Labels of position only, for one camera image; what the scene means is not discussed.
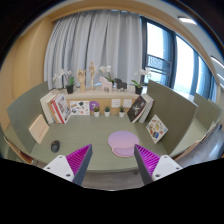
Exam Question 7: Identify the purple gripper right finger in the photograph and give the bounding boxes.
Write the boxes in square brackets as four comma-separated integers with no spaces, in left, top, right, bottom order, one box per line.
[134,145,182,185]

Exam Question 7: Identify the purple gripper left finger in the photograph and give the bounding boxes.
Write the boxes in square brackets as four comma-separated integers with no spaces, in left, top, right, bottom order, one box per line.
[44,144,93,185]

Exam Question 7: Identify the dark grey computer mouse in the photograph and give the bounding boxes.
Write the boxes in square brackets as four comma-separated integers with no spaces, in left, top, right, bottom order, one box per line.
[51,140,60,153]

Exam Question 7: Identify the purple mouse pad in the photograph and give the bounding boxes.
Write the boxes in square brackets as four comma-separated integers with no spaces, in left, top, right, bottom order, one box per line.
[108,131,139,157]

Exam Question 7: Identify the colourful picture book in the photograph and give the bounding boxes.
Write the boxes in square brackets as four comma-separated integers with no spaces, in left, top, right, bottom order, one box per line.
[146,115,168,143]

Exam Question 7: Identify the beige notebook leaning left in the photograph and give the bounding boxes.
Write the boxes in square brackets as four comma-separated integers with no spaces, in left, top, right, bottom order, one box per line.
[29,114,49,143]

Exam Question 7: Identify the red and white book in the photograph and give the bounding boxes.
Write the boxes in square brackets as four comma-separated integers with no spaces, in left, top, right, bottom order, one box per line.
[52,94,71,124]

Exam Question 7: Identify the green right desk partition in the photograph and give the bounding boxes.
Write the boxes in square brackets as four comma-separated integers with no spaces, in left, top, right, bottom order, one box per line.
[146,80,198,155]

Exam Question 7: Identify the green desk partition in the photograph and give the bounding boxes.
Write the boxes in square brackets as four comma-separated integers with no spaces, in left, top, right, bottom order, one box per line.
[146,80,198,155]
[6,82,48,153]

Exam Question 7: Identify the illustrated white card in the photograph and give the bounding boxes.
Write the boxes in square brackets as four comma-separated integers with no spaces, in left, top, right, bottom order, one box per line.
[70,101,90,115]

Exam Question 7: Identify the small potted plant left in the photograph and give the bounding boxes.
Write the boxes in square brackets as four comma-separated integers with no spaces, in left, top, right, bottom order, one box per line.
[93,107,100,117]

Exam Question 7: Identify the small potted plant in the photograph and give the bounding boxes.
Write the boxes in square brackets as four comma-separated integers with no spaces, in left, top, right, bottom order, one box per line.
[93,107,100,117]
[119,106,125,118]
[104,106,110,117]

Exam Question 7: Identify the black cover book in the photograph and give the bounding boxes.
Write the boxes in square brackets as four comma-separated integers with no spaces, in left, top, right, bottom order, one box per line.
[127,96,147,123]

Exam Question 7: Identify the small potted plant right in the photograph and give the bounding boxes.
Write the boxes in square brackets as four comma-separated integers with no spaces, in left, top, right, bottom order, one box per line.
[119,106,125,118]

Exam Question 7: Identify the purple round number sign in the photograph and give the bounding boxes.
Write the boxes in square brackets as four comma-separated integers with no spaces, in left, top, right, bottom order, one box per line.
[89,101,99,112]

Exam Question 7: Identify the small potted plant middle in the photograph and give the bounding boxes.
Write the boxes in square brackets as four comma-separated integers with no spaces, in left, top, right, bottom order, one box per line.
[104,106,110,117]

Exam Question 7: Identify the wooden shelf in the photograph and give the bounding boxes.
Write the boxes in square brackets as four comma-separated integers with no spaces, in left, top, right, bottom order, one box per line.
[51,86,138,114]

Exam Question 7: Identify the white books behind black book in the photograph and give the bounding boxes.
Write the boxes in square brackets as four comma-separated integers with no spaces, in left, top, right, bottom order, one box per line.
[138,94,154,123]

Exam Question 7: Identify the white books stack left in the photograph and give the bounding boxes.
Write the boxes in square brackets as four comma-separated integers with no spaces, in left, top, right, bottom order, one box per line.
[40,93,55,124]

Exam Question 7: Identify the green left desk partition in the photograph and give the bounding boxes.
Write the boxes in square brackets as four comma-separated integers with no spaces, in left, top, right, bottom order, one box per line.
[6,82,48,153]

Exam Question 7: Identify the white orchid left pot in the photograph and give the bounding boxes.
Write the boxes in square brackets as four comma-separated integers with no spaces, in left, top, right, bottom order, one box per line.
[52,70,74,94]

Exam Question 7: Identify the white orchid pot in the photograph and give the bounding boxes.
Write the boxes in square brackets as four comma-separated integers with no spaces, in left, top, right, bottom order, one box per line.
[131,67,151,95]
[52,70,74,94]

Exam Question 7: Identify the black wooden horse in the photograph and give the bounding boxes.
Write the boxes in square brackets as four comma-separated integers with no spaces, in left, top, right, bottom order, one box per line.
[115,78,127,89]

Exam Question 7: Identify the pink wooden horse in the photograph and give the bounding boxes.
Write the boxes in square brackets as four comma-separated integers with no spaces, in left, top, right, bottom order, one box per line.
[99,77,112,91]

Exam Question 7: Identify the wooden hand model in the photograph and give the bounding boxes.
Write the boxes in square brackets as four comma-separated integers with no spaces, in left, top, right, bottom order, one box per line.
[76,69,86,93]

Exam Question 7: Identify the white orchid right pot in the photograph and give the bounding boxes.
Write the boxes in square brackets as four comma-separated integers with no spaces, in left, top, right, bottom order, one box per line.
[131,67,151,95]

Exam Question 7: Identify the wooden mannequin figure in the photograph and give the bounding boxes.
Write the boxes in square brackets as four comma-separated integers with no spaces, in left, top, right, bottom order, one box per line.
[89,61,98,90]

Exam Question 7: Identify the white orchid behind horse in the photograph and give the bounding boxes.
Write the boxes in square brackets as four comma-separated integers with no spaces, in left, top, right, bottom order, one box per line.
[99,65,114,83]

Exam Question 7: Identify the grey curtain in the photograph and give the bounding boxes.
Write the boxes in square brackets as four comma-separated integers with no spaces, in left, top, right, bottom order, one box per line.
[44,10,142,89]

